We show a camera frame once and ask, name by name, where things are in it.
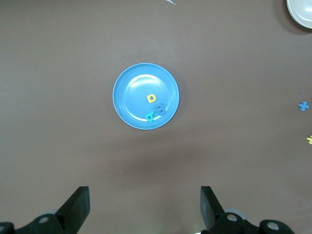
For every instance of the yellow foam letter k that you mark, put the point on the yellow foam letter k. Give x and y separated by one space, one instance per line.
310 140

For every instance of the blue plate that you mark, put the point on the blue plate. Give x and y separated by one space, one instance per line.
136 92

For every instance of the yellow foam letter d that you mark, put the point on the yellow foam letter d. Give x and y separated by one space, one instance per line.
148 98

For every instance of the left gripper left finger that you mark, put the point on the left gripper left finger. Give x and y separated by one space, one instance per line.
73 214

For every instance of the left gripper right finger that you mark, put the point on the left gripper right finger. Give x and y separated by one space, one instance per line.
214 219

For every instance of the blue foam letter x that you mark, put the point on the blue foam letter x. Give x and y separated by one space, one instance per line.
303 106

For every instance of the brown paper table cover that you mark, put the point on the brown paper table cover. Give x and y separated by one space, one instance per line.
73 97

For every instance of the blue foam letter m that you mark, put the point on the blue foam letter m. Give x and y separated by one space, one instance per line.
161 111

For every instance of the teal foam letter q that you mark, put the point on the teal foam letter q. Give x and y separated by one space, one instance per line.
149 118

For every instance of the beige plate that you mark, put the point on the beige plate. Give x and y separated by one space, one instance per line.
302 12

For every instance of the small grey paper scrap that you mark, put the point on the small grey paper scrap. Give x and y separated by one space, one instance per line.
171 1

